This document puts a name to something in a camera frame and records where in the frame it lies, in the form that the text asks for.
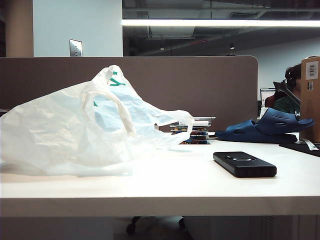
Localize computer monitor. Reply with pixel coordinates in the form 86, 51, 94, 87
259, 88, 276, 102

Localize black power bank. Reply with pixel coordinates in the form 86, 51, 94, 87
212, 151, 278, 179

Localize blue foam slipper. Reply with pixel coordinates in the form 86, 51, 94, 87
214, 119, 299, 145
254, 107, 316, 137

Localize white paper strap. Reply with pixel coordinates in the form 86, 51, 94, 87
298, 138, 320, 151

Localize white chair base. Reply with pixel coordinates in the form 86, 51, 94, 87
139, 215, 186, 230

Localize black office chair headrest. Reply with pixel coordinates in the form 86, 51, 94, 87
272, 79, 302, 106

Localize black chair caster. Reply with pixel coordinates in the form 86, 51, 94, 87
126, 216, 142, 235

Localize person in green shirt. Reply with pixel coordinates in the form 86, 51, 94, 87
273, 63, 303, 118

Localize red office chair back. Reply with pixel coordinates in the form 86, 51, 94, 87
264, 94, 277, 109

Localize brown desk partition panel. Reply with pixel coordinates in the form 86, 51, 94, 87
0, 55, 259, 133

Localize black flat mat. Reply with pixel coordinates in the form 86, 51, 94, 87
279, 141, 320, 158

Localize black headphones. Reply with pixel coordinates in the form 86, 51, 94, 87
284, 67, 295, 88

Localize brown cardboard box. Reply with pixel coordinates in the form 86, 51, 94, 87
299, 56, 320, 142

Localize white plastic shopping bag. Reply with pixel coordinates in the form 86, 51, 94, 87
0, 64, 195, 178

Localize long ceiling light strip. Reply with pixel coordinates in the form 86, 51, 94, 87
121, 19, 320, 28

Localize metal wall switch plate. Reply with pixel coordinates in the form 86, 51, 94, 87
69, 38, 84, 57

